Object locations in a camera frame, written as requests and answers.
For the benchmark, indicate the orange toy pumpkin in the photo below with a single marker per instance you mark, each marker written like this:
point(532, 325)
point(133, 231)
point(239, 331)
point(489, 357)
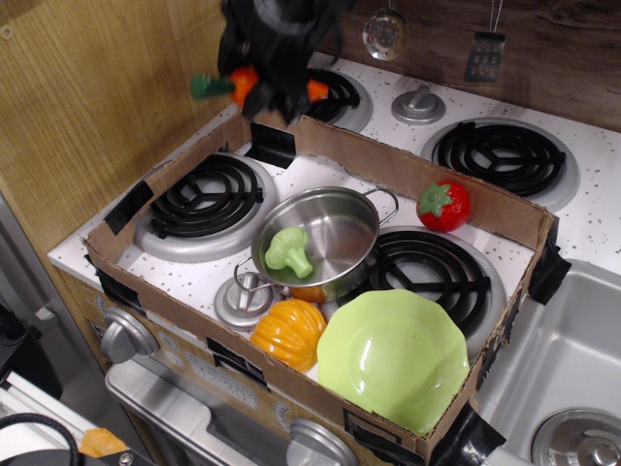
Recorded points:
point(290, 332)

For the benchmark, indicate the red toy tomato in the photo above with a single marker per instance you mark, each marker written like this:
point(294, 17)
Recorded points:
point(444, 206)

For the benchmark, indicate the green toy broccoli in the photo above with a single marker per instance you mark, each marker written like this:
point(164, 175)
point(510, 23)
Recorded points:
point(288, 250)

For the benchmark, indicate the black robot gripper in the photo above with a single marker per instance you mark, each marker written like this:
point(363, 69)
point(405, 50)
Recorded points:
point(280, 54)

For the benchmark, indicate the silver sink drain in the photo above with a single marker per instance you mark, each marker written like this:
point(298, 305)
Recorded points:
point(577, 437)

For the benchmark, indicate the small steel pot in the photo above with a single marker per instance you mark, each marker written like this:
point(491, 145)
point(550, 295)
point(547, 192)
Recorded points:
point(343, 226)

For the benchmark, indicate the orange toy carrot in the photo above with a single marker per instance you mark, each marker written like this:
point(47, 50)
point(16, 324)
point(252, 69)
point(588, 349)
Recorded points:
point(241, 82)

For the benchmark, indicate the silver toy sink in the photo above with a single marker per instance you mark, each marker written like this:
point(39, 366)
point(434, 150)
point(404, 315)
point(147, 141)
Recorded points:
point(562, 355)

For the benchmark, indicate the brown cardboard fence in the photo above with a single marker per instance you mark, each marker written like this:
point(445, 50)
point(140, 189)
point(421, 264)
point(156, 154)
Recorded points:
point(496, 211)

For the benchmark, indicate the silver oven door handle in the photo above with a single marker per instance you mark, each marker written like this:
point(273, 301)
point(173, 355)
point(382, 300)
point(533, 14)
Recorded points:
point(202, 429)

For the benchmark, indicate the green plastic plate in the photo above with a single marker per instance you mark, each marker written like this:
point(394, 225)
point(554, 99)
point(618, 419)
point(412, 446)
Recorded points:
point(396, 354)

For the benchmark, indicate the silver back stovetop knob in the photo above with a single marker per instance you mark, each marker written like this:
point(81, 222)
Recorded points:
point(418, 107)

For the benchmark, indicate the silver oven knob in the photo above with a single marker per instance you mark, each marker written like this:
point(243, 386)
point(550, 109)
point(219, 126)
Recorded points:
point(313, 444)
point(125, 337)

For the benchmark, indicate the front left black burner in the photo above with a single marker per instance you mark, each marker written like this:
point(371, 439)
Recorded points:
point(210, 213)

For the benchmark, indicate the hanging steel spatula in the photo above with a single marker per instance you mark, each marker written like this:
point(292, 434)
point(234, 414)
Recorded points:
point(487, 50)

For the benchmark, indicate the orange object bottom left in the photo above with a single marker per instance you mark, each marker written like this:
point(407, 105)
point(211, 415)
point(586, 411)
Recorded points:
point(100, 442)

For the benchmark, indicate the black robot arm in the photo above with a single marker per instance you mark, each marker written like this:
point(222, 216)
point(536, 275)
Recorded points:
point(328, 14)

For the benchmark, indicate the right silver oven knob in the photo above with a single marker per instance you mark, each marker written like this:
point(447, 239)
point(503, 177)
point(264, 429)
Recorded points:
point(313, 444)

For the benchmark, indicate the left silver oven knob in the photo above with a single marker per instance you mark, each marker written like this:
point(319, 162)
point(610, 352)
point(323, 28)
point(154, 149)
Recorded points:
point(125, 337)

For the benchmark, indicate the hanging steel slotted spoon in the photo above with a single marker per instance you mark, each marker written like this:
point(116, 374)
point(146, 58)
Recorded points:
point(385, 33)

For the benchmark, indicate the silver stovetop knob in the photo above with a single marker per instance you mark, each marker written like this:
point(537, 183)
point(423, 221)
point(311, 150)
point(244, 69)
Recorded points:
point(418, 107)
point(243, 300)

